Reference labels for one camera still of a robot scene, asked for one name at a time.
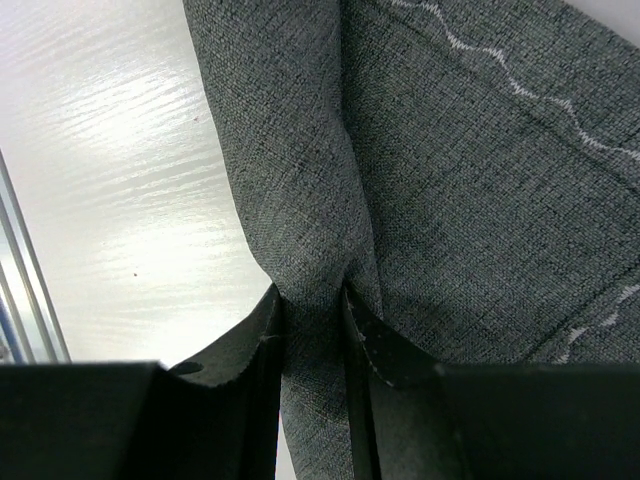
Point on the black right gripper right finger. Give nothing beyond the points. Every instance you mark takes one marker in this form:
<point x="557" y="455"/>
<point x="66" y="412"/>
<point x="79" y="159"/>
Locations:
<point x="413" y="417"/>

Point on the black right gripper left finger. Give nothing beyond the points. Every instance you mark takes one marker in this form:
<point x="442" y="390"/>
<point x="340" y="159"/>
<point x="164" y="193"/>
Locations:
<point x="212" y="416"/>

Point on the grey cloth napkin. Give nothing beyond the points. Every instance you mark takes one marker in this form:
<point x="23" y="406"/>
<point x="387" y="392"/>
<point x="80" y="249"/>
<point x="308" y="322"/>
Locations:
<point x="471" y="168"/>

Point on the aluminium mounting rail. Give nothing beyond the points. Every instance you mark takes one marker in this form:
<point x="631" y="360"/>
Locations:
<point x="30" y="330"/>

